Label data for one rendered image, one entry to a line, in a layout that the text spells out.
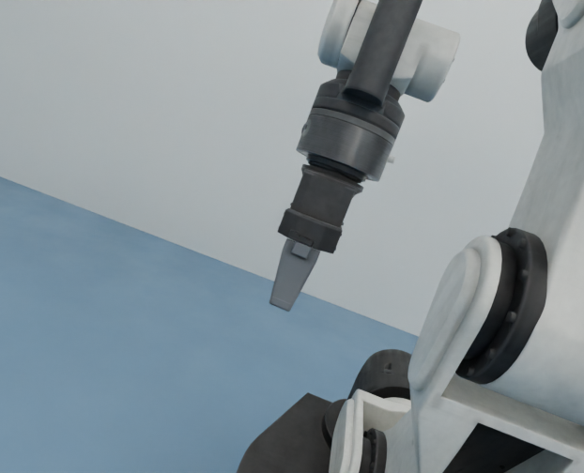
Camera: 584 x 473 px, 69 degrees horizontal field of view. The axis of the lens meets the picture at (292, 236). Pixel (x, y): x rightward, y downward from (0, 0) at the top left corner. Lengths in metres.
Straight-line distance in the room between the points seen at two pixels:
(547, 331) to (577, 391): 0.06
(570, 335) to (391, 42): 0.26
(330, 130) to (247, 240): 1.58
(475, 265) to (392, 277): 1.54
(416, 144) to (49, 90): 1.65
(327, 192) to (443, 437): 0.24
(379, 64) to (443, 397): 0.29
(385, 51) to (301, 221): 0.16
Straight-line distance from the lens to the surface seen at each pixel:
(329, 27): 0.43
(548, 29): 0.68
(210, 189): 1.96
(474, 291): 0.38
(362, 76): 0.38
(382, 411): 0.74
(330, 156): 0.39
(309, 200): 0.39
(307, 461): 0.84
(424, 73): 0.43
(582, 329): 0.38
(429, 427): 0.43
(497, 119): 1.90
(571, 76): 0.46
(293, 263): 0.38
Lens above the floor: 0.70
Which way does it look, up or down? 14 degrees down
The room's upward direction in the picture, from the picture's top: 19 degrees clockwise
